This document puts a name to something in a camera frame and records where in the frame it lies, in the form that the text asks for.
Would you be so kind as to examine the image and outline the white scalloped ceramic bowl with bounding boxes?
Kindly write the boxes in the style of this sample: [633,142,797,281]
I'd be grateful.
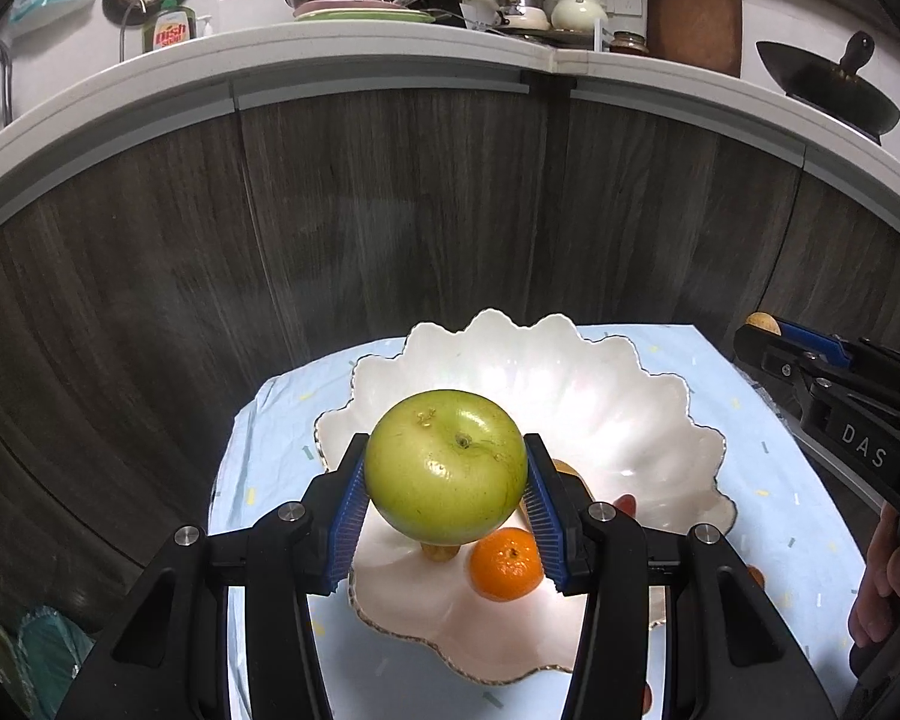
[315,309,736,684]

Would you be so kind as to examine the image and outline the black wok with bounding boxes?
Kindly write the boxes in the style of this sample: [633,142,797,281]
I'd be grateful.
[756,31,900,145]

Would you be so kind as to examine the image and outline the yellow mango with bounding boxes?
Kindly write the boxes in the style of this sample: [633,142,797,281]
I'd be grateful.
[517,457,595,533]

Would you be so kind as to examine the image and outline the light blue tablecloth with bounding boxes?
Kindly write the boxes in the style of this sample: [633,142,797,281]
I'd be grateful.
[208,323,863,718]

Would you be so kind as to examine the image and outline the person right hand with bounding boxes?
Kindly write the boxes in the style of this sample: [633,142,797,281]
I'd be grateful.
[847,502,900,649]

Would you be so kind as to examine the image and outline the green and pink plates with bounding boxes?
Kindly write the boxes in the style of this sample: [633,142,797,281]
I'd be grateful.
[294,0,436,25]

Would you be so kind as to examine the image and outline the small orange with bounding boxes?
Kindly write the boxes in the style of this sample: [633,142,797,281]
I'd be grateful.
[468,527,544,603]

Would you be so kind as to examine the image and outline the cream ceramic pot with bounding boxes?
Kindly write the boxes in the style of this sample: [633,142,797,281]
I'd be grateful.
[549,0,608,34]

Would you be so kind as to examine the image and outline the green apple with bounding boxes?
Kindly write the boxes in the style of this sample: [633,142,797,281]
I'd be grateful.
[364,388,528,546]

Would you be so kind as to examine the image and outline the large orange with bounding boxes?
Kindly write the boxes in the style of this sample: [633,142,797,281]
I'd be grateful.
[746,564,766,590]

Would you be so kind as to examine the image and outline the wooden cutting board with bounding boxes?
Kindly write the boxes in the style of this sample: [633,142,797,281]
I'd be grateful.
[645,0,743,76]

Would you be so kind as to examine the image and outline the teal bag on floor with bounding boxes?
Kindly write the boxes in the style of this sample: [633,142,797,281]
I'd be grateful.
[0,606,94,718]

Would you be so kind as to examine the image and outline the green dish soap bottle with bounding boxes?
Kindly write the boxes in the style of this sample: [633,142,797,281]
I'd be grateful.
[142,0,196,52]

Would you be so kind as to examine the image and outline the red grape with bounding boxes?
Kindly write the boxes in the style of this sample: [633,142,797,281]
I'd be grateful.
[613,494,637,518]

